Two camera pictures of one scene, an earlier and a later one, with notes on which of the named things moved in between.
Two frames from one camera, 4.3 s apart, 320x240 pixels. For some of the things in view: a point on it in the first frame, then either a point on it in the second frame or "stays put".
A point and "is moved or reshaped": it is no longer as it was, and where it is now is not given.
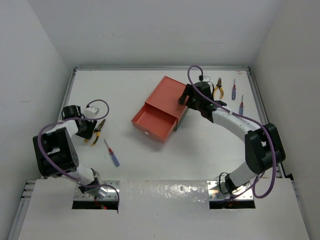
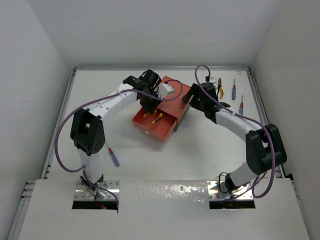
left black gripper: [88, 134] -> [150, 108]
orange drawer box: [159, 115] stays put
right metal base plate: [214, 193] stays put
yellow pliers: [219, 85] stays put
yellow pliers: [98, 130] is moved or reshaped
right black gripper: [188, 91] stays put
